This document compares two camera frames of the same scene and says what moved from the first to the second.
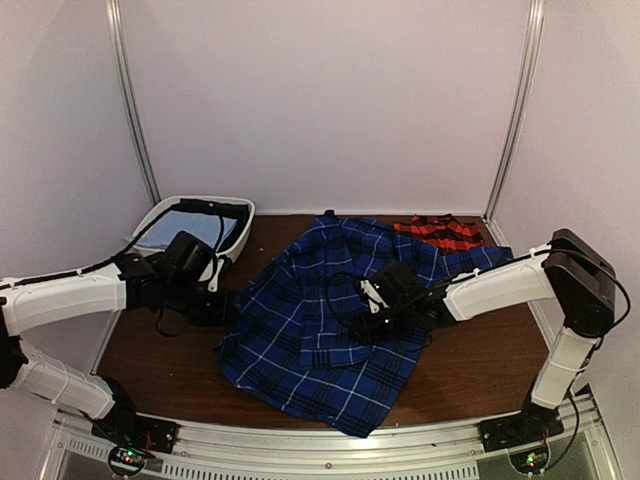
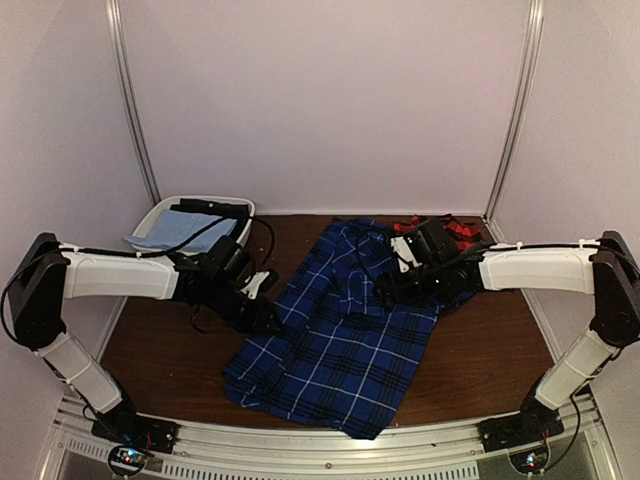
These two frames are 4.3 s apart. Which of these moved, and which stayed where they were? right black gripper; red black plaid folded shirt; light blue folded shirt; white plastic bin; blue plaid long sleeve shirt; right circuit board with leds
Moved: right black gripper; blue plaid long sleeve shirt
Stayed: white plastic bin; right circuit board with leds; light blue folded shirt; red black plaid folded shirt
